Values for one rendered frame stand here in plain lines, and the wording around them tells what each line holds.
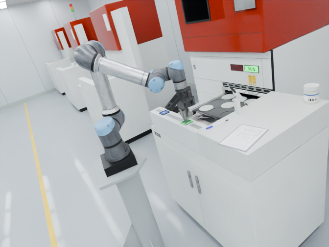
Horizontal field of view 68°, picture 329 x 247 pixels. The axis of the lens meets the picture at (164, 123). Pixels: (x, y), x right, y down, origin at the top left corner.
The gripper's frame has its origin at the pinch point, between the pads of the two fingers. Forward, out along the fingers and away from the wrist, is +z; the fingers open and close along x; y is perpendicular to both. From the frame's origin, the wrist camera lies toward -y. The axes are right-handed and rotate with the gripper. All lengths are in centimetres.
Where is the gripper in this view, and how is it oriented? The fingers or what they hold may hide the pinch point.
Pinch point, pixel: (185, 120)
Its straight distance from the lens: 144.6
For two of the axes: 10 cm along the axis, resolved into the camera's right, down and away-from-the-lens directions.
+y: 8.3, -4.1, 3.9
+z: 2.4, 8.8, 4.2
